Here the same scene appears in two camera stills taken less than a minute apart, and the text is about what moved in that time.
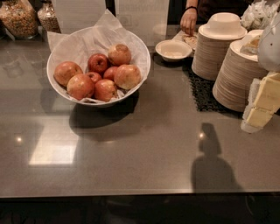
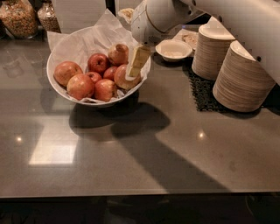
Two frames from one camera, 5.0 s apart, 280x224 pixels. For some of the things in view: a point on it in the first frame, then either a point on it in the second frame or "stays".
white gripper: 270,48 → 141,28
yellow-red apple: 127,76 stays
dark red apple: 97,63 stays
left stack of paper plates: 213,41 stays
